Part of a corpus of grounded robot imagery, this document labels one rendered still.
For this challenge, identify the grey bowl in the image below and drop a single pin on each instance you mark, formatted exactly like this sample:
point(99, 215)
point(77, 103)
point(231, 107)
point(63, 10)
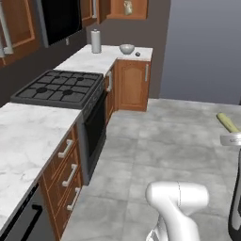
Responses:
point(126, 48)

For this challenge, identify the wooden corner base cupboard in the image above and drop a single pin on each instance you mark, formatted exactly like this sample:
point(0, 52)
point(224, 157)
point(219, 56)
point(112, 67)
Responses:
point(110, 103)

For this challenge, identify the yellow-green cylinder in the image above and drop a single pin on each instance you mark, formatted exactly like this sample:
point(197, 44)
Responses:
point(228, 123)

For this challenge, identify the black microwave oven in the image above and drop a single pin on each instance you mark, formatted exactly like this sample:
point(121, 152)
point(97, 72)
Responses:
point(61, 19)

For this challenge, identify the black oven door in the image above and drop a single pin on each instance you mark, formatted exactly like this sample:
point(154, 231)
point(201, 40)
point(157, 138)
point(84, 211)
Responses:
point(95, 128)

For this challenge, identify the arched wooden base cupboard door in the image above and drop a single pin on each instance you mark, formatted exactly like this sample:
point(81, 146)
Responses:
point(131, 84)

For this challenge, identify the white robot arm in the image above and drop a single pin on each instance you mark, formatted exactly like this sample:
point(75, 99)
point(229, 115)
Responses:
point(179, 200)

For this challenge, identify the black gas hob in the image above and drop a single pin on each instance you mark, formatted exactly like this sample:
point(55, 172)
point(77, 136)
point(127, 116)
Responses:
point(59, 89)

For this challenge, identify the black dishwasher door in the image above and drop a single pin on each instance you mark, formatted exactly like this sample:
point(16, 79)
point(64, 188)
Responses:
point(19, 222)

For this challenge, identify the open wooden wall shelf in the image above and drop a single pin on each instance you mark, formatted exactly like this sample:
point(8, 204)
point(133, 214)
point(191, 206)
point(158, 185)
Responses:
point(139, 8)

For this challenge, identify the white wall socket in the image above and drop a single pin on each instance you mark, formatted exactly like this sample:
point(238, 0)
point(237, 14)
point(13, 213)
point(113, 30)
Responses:
point(67, 41)

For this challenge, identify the small dark round object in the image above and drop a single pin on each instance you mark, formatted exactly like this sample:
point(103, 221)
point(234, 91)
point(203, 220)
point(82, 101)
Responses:
point(137, 54)

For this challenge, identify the white paper towel roll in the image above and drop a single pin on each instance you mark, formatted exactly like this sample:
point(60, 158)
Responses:
point(96, 40)

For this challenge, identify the beige ceramic jug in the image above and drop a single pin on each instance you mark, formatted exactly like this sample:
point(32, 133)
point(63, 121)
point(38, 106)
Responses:
point(127, 8)

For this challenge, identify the wooden drawer front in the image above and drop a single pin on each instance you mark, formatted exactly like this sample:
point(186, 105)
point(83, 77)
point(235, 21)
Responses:
point(59, 194)
point(56, 163)
point(64, 219)

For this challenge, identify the narrow wooden wall cupboard door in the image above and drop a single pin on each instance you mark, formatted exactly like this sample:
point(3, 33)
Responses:
point(86, 12)

